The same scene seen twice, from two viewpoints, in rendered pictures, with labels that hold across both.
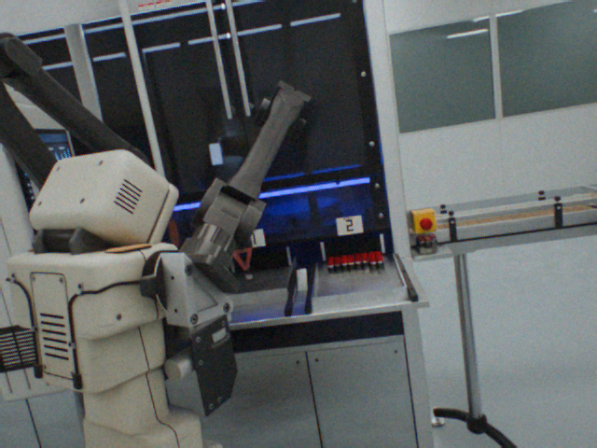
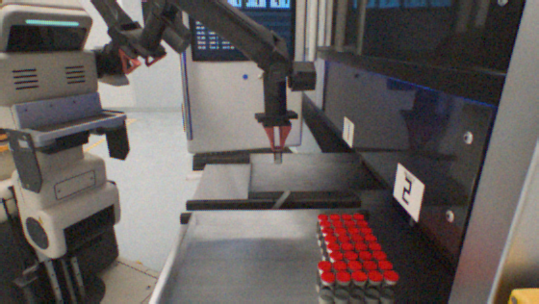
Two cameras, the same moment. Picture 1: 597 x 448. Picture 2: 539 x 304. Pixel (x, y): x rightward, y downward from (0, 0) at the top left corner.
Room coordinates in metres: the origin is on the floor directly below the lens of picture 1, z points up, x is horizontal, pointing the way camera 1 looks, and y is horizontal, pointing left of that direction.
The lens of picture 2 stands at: (1.36, -0.58, 1.24)
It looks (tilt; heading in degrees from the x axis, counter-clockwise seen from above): 20 degrees down; 82
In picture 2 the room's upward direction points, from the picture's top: straight up
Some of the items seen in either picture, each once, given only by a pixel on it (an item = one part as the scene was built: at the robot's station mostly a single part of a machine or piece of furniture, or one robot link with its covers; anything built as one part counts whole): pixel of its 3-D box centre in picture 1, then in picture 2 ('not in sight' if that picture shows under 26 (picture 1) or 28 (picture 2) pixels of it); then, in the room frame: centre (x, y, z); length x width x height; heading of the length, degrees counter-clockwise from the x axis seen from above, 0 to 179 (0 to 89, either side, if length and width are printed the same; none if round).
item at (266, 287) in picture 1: (254, 280); (311, 175); (1.58, 0.17, 0.90); 0.34 x 0.26 x 0.04; 174
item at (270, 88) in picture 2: not in sight; (276, 81); (1.48, 0.19, 1.15); 0.07 x 0.06 x 0.07; 178
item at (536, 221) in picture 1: (498, 221); not in sight; (1.75, -0.72, 0.92); 0.69 x 0.16 x 0.16; 84
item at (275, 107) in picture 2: not in sight; (275, 106); (1.48, 0.19, 1.09); 0.10 x 0.07 x 0.07; 3
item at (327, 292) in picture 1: (356, 278); (278, 257); (1.43, -0.15, 0.90); 0.34 x 0.26 x 0.04; 173
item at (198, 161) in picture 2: not in sight; (244, 157); (1.42, 0.55, 0.82); 0.40 x 0.14 x 0.02; 4
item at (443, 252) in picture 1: (429, 251); not in sight; (1.68, -0.44, 0.87); 0.14 x 0.13 x 0.02; 174
